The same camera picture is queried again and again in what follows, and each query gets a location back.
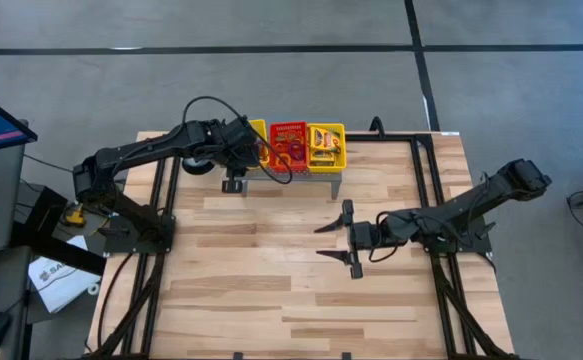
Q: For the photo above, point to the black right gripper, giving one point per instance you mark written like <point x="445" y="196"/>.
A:
<point x="368" y="236"/>

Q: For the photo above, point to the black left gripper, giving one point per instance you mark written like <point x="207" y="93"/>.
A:
<point x="233" y="142"/>

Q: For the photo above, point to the red plastic slotted basket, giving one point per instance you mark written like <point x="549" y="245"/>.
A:
<point x="273" y="150"/>

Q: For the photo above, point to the yellow plastic slotted basket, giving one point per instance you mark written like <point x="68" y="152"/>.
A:
<point x="343" y="150"/>
<point x="261" y="125"/>

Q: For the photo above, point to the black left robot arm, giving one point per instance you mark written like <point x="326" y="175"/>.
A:
<point x="136" y="150"/>

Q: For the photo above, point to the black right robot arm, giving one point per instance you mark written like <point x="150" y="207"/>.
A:
<point x="471" y="200"/>

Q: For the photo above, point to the white cylinder lamp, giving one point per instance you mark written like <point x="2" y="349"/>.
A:
<point x="196" y="167"/>

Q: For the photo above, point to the grey perforated metal riser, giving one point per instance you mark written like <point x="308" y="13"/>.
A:
<point x="321" y="176"/>

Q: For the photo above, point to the small yellow tool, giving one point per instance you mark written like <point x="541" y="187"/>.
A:
<point x="75" y="217"/>

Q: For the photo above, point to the white paper booklet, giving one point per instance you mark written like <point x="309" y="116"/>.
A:
<point x="61" y="280"/>

